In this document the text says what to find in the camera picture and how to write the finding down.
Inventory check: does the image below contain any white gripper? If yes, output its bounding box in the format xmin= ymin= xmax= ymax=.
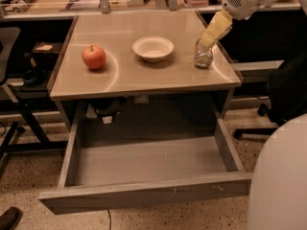
xmin=200 ymin=0 xmax=265 ymax=48

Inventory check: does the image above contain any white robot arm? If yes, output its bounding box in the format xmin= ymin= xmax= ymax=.
xmin=194 ymin=0 xmax=307 ymax=230

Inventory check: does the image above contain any grey cabinet with steel top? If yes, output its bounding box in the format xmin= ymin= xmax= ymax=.
xmin=46 ymin=10 xmax=244 ymax=132

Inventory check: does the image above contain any grey open top drawer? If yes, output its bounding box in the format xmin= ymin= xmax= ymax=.
xmin=39 ymin=108 xmax=251 ymax=215

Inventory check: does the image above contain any white paper bowl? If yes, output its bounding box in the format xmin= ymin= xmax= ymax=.
xmin=132 ymin=36 xmax=175 ymax=62

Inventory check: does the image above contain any black office chair right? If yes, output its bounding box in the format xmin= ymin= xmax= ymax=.
xmin=257 ymin=51 xmax=307 ymax=127

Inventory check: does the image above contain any black office chair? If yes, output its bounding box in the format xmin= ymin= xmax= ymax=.
xmin=0 ymin=27 xmax=21 ymax=160
xmin=257 ymin=51 xmax=307 ymax=127

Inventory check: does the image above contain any red apple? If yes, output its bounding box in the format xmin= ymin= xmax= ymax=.
xmin=82 ymin=45 xmax=106 ymax=70

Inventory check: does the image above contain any black device under counter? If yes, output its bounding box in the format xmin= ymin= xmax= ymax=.
xmin=89 ymin=97 xmax=127 ymax=117

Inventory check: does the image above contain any black box with label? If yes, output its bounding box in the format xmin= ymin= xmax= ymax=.
xmin=31 ymin=41 xmax=62 ymax=70

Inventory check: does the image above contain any black office chair left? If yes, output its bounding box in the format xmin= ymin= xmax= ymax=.
xmin=0 ymin=27 xmax=21 ymax=160

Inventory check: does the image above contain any black shoe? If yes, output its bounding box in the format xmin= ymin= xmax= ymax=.
xmin=0 ymin=207 xmax=22 ymax=230

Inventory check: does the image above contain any black floor cable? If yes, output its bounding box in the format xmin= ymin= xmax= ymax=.
xmin=106 ymin=209 xmax=113 ymax=230

